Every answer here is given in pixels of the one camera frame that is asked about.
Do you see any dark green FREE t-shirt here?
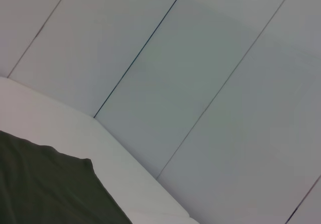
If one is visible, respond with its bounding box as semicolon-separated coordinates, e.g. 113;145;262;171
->
0;130;133;224

